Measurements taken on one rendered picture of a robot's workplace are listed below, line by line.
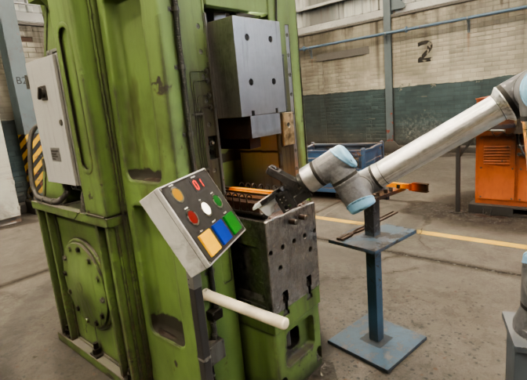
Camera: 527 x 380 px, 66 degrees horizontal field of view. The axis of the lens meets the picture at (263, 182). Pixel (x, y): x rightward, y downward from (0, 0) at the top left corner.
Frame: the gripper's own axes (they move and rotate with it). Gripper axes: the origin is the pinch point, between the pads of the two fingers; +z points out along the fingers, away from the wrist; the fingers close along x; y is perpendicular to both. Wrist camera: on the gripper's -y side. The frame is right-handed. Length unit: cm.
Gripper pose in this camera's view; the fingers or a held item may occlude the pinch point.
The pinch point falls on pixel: (254, 205)
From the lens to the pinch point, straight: 140.1
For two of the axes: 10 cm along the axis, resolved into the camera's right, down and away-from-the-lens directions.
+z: -7.9, 5.1, 3.5
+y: 5.6, 8.3, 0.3
